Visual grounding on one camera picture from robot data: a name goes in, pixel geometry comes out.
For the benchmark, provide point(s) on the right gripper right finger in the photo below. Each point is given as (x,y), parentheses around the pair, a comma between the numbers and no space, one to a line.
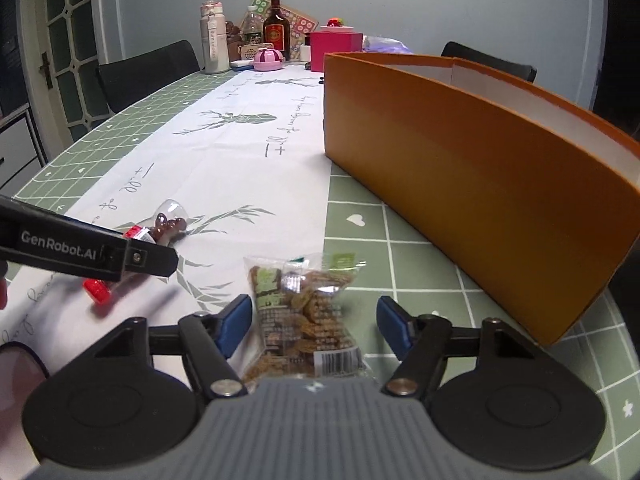
(419,343)

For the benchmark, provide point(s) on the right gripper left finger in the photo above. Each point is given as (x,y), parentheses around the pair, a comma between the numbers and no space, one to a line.
(208,341)

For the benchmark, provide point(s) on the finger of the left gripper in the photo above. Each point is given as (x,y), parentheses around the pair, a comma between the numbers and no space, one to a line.
(149,258)

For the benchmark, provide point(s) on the small red-capped candy bottle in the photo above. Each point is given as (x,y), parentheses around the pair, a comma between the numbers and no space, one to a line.
(168,223)

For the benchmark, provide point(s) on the brown biscuit snack packet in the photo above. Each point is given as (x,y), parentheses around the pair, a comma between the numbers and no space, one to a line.
(301,318)

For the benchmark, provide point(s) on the white drawer cabinet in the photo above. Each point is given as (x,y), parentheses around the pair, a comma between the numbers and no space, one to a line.
(21,151)

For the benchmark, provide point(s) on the white printed table runner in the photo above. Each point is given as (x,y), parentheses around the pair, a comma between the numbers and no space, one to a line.
(244,159)

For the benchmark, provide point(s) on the glass panel door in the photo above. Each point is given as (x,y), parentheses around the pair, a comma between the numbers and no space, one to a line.
(60,58)

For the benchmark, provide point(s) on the black chair left side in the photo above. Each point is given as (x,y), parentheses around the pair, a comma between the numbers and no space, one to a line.
(130,80)

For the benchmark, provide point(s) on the black chair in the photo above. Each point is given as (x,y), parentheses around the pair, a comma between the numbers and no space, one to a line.
(454,50)
(130,80)

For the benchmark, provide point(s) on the orange cardboard box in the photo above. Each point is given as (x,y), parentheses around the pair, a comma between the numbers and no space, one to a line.
(535,198)

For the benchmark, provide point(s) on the white tall water bottle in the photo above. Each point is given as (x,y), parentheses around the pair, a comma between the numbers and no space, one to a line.
(214,37)

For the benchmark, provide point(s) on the small beige radio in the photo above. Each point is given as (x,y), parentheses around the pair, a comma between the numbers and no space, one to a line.
(248,51)

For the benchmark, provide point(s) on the pink round container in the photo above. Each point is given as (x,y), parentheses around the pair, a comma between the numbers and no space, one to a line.
(268,60)

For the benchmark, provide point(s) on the clear plastic water bottle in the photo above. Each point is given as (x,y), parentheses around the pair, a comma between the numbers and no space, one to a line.
(252,27)

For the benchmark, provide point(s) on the dark liquor bottle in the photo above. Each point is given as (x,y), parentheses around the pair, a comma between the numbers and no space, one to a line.
(276,29)

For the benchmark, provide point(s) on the magenta gift box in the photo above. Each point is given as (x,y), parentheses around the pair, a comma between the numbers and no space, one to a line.
(332,39)

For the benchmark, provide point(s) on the colourful game board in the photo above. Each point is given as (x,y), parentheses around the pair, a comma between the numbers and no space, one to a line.
(301,25)

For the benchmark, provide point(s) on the black chair right side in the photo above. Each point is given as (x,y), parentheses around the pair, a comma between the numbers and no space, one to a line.
(454,50)

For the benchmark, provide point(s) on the purple tissue pack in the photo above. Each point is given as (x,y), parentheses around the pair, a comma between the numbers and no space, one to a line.
(384,45)

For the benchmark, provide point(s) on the plate with toy fruit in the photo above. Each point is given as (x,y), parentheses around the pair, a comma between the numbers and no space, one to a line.
(336,25)

